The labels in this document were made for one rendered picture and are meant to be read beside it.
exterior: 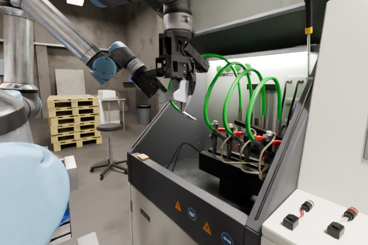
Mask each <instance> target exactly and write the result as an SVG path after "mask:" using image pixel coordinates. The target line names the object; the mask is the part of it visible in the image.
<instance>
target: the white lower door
mask: <svg viewBox="0 0 368 245"><path fill-rule="evenodd" d="M130 210H131V212H132V225H133V245H200V244H199V243H198V242H197V241H196V240H194V239H193V238H192V237H191V236H190V235H189V234H188V233H187V232H185V231H184V230H183V229H182V228H181V227H179V226H178V225H177V224H176V223H175V222H174V221H173V220H171V219H170V218H169V217H168V216H167V215H166V214H165V213H164V212H162V211H161V210H160V209H159V208H158V207H157V206H156V205H155V204H153V203H152V202H151V201H150V200H149V199H148V198H147V197H145V196H144V195H143V194H142V193H141V192H139V191H138V190H137V189H136V188H135V187H134V186H133V185H131V200H130Z"/></svg>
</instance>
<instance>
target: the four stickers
mask: <svg viewBox="0 0 368 245"><path fill-rule="evenodd" d="M174 202H175V208H176V209H177V210H179V211H180V212H182V202H181V201H179V200H178V199H176V198H174ZM188 217H189V218H191V219H192V220H193V221H194V222H196V211H195V210H194V209H193V208H191V207H190V206H188ZM202 229H203V230H204V231H205V232H207V233H208V234H209V235H210V236H211V237H212V224H211V223H210V222H208V221H207V220H206V219H204V218H203V217H202ZM221 242H222V243H223V244H224V245H234V238H233V237H232V236H230V235H229V234H228V233H226V232H225V231H223V230H222V231H221Z"/></svg>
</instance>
